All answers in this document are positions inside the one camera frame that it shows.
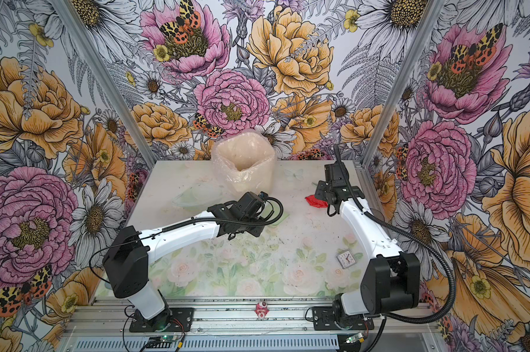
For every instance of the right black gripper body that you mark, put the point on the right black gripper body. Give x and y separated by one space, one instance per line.
321 191

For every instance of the cream bin with plastic bag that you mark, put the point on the cream bin with plastic bag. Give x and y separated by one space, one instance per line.
245 163

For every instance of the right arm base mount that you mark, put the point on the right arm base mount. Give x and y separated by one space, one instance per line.
330 319

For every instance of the green plastic dustpan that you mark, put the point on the green plastic dustpan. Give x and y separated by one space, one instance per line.
275 213

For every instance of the aluminium front rail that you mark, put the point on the aluminium front rail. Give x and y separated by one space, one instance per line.
232 324

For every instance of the small pink figurine on rail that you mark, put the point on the small pink figurine on rail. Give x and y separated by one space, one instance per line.
261 310

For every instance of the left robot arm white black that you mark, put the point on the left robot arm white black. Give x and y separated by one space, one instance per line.
128 259

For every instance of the small white alarm clock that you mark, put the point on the small white alarm clock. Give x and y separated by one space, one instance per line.
346 259

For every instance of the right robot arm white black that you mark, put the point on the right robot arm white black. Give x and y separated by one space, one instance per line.
391 278

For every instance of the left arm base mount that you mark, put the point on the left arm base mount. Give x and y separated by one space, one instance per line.
169 320

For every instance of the red paper scrap back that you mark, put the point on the red paper scrap back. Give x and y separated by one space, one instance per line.
316 203

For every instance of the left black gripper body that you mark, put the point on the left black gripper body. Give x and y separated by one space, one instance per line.
254 230

